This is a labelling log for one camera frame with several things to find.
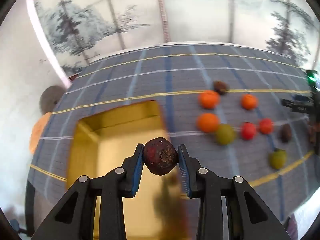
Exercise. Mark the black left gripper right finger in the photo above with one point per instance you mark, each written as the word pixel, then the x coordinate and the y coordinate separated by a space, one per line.
pixel 248 215

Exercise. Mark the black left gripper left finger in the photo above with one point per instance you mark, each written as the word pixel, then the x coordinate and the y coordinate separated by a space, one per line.
pixel 73 215

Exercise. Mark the red fruit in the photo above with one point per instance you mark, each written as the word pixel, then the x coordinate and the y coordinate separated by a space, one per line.
pixel 266 126
pixel 248 131

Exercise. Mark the orange tangerine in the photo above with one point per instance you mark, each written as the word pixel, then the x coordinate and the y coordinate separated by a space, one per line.
pixel 208 122
pixel 249 102
pixel 209 99

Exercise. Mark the green fruit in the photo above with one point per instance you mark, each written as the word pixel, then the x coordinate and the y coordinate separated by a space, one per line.
pixel 225 134
pixel 277 159

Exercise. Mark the brown mangosteen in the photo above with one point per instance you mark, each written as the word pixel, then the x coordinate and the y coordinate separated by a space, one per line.
pixel 220 87

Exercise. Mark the person's right hand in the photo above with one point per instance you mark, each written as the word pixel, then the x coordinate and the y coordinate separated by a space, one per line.
pixel 313 129

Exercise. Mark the gold and red toffee tin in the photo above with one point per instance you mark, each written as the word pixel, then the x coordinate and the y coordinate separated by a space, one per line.
pixel 102 141

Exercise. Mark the grey plaid tablecloth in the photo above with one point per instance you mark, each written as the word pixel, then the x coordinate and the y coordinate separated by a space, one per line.
pixel 174 76

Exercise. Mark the orange round cushion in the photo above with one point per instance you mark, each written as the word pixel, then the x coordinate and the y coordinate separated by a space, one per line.
pixel 37 131

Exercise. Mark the grey round cushion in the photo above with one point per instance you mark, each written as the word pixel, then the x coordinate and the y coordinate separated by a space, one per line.
pixel 50 98

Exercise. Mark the landscape painted folding screen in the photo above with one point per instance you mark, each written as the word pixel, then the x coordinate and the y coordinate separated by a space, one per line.
pixel 80 32

